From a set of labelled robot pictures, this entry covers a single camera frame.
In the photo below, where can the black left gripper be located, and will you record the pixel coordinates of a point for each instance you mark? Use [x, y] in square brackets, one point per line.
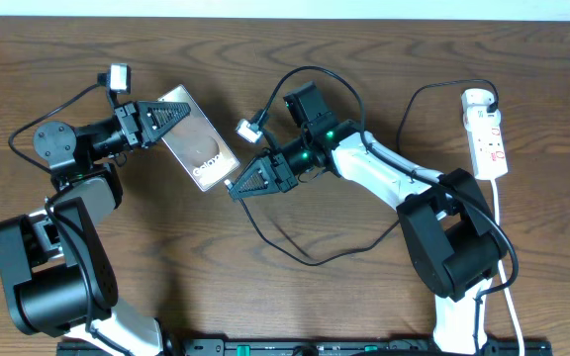
[130, 125]

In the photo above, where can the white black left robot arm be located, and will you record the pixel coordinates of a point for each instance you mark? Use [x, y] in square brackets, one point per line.
[56, 275]

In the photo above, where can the white charger plug adapter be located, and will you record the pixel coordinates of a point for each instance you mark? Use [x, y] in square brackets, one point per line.
[476, 97]

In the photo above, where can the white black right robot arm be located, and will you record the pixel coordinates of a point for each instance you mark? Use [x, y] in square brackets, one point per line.
[454, 240]

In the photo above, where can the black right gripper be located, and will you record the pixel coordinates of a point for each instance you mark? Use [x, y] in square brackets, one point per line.
[269, 170]

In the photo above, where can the white power strip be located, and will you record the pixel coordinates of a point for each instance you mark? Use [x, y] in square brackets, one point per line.
[485, 140]

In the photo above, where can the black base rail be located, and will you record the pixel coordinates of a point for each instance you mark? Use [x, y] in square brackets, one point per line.
[219, 347]

